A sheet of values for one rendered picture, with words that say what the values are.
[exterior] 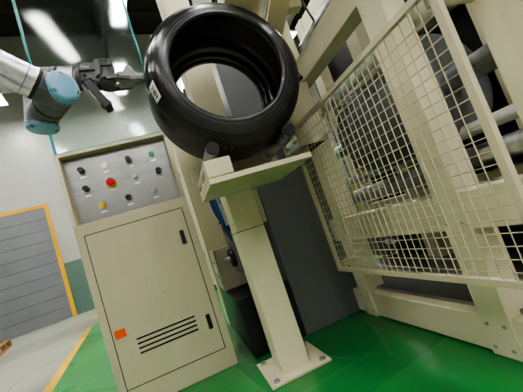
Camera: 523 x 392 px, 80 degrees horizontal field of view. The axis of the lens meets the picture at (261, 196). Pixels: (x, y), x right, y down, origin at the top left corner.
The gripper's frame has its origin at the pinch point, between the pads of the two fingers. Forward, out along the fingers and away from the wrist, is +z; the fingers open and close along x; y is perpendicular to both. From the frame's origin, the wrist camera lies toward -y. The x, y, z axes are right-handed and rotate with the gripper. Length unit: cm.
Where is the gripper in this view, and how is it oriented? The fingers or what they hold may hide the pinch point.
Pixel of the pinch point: (142, 82)
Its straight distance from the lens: 123.5
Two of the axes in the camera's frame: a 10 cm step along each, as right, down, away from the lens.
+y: -2.1, -9.7, 1.3
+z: 9.5, -1.7, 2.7
